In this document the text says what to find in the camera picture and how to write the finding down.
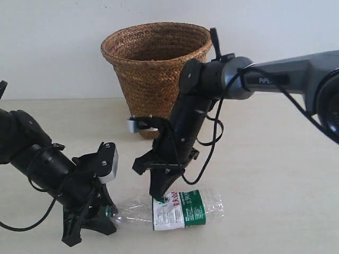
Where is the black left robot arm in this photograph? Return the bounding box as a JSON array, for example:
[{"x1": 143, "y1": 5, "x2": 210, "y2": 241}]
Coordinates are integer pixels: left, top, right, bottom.
[{"x1": 1, "y1": 110, "x2": 119, "y2": 247}]

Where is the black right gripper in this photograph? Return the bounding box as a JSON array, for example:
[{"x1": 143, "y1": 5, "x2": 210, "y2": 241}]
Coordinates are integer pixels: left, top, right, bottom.
[{"x1": 132, "y1": 120, "x2": 199, "y2": 197}]

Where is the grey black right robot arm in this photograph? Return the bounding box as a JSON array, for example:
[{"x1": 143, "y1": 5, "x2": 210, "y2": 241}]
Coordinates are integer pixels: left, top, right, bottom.
[{"x1": 129, "y1": 50, "x2": 338, "y2": 199}]

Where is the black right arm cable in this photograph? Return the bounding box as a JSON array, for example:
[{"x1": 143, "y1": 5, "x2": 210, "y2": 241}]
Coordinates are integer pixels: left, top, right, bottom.
[{"x1": 148, "y1": 27, "x2": 339, "y2": 185}]

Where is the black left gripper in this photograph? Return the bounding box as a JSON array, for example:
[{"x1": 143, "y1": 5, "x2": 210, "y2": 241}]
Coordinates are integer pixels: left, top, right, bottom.
[{"x1": 54, "y1": 143, "x2": 118, "y2": 247}]

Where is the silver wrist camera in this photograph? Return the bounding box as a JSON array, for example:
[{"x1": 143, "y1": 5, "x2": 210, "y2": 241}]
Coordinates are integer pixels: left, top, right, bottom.
[
  {"x1": 98, "y1": 142, "x2": 119, "y2": 184},
  {"x1": 126, "y1": 115, "x2": 159, "y2": 134}
]

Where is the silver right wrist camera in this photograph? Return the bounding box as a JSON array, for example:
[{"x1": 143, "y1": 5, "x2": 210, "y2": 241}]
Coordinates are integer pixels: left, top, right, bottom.
[{"x1": 126, "y1": 115, "x2": 159, "y2": 134}]

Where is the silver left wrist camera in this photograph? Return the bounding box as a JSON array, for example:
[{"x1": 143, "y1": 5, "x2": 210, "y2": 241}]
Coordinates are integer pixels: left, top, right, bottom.
[{"x1": 98, "y1": 142, "x2": 119, "y2": 184}]

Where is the clear plastic water bottle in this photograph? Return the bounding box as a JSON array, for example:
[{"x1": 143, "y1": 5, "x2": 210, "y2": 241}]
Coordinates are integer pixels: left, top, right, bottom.
[{"x1": 111, "y1": 188, "x2": 225, "y2": 231}]

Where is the woven brown wicker basket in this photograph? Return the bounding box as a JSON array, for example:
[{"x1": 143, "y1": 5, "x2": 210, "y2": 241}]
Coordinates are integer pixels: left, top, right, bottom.
[{"x1": 100, "y1": 22, "x2": 213, "y2": 140}]

